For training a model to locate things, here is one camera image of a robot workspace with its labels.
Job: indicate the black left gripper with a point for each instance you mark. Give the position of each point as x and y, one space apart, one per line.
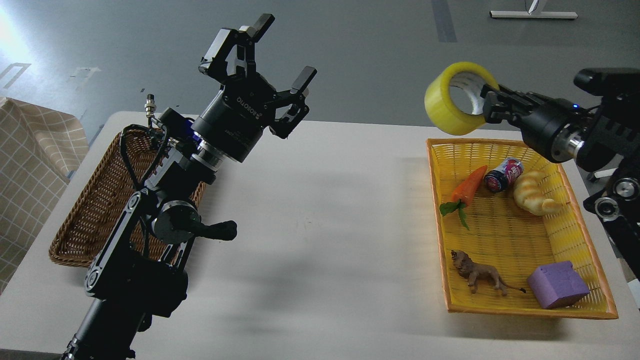
235 119

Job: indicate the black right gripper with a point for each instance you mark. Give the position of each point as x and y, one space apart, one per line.
555 128

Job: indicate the yellow tape roll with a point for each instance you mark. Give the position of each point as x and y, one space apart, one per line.
447 116

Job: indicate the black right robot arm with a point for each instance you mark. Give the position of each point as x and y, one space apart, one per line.
613 132

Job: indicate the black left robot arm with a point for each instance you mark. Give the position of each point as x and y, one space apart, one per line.
140 271

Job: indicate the small purple can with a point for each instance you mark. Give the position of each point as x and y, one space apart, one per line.
504 175

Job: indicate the white stand base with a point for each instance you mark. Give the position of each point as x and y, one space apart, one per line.
533 11

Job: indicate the toy croissant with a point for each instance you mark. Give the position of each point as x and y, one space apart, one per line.
528 195

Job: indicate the orange toy carrot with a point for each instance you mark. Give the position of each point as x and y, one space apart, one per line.
463 195

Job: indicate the white table leg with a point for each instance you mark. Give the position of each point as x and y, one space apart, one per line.
595 176

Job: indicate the yellow wicker basket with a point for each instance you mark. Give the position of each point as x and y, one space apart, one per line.
501 234

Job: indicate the brown wicker basket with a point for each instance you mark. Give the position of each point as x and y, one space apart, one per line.
94 214

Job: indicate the brown toy lion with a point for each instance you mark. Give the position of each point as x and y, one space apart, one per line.
473 271

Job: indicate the purple foam block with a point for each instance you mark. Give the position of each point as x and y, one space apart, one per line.
557 285

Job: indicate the beige checkered cloth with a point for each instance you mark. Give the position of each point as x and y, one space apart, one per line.
39 149

